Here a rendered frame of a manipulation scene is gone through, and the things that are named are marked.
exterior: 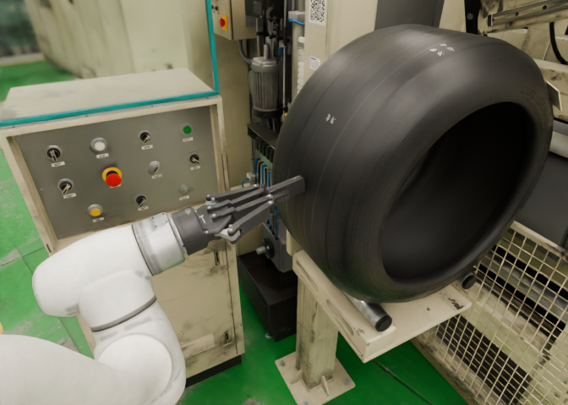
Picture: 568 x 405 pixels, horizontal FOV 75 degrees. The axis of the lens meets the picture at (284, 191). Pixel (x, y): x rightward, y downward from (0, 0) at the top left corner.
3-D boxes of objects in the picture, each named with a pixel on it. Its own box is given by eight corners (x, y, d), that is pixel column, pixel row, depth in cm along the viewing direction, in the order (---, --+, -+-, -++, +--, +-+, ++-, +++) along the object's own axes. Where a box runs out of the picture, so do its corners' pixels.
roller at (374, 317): (300, 246, 111) (300, 234, 108) (313, 242, 112) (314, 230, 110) (376, 336, 84) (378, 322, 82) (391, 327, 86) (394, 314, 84)
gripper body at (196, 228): (177, 232, 56) (234, 209, 58) (165, 205, 62) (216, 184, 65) (191, 266, 60) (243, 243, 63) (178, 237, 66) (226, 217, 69)
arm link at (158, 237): (128, 213, 60) (164, 199, 62) (148, 253, 65) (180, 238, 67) (138, 245, 53) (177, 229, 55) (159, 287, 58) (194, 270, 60)
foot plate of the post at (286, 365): (274, 362, 174) (274, 357, 172) (323, 339, 184) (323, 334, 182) (303, 415, 154) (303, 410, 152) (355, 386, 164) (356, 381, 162)
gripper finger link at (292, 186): (267, 190, 65) (269, 192, 65) (302, 176, 67) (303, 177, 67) (270, 204, 67) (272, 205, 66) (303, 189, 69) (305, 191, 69)
